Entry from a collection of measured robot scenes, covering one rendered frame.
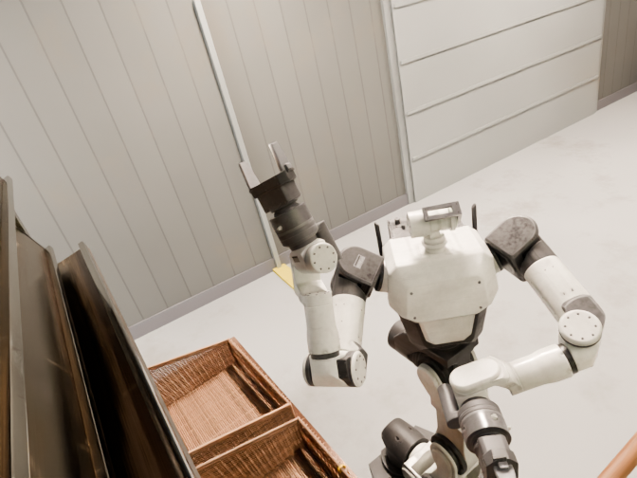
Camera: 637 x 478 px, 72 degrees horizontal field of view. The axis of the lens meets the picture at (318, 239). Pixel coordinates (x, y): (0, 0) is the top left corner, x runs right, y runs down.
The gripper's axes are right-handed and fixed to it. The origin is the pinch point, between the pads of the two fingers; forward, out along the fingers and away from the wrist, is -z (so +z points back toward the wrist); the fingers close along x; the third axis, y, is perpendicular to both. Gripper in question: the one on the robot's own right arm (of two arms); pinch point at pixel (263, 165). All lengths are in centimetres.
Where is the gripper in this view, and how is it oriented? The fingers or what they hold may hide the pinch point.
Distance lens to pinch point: 96.6
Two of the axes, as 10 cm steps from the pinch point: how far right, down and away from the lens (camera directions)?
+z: 4.5, 8.8, 1.4
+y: -5.4, 4.0, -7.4
